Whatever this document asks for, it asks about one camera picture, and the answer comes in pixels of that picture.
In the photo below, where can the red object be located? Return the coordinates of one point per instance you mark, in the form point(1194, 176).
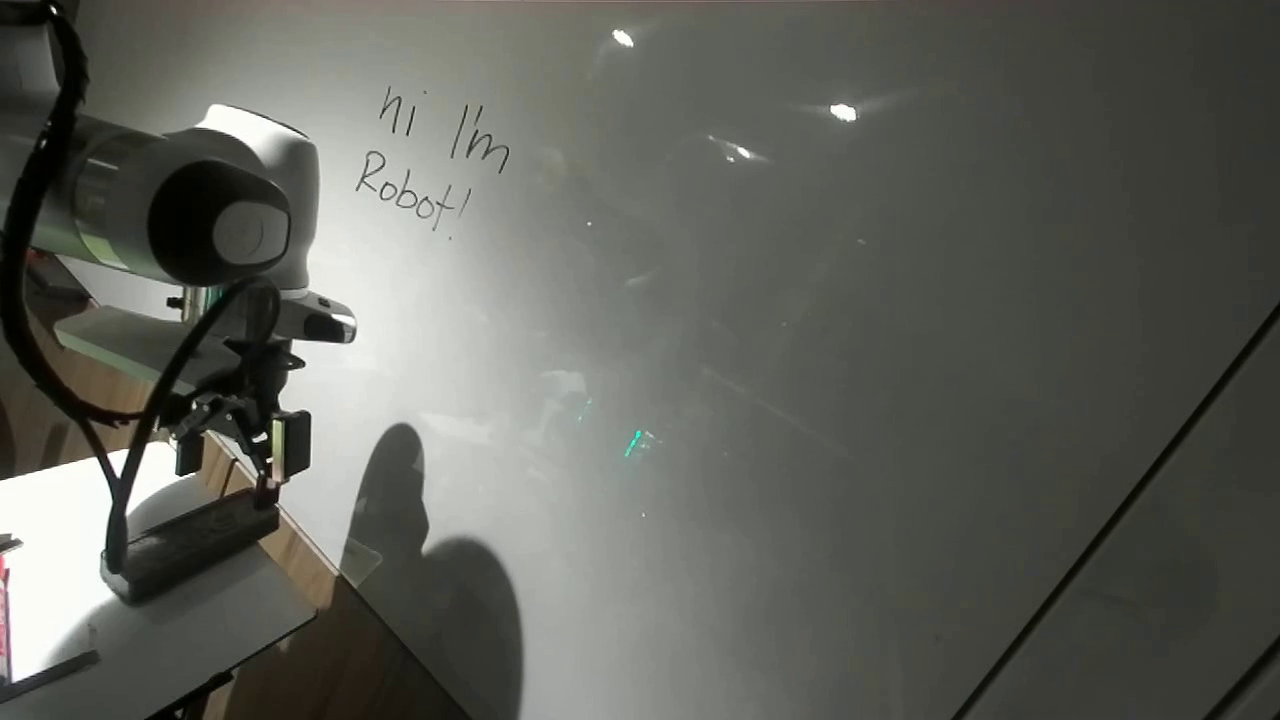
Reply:
point(6, 615)

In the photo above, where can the dark grey board eraser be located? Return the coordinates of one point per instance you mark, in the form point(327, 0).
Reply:
point(174, 562)

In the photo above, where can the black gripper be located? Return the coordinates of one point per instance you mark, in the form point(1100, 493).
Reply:
point(251, 393)

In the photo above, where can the white side table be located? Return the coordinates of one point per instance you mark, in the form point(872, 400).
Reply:
point(53, 562)

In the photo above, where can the grey adjacent board panel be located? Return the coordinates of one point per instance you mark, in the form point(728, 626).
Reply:
point(1174, 562)

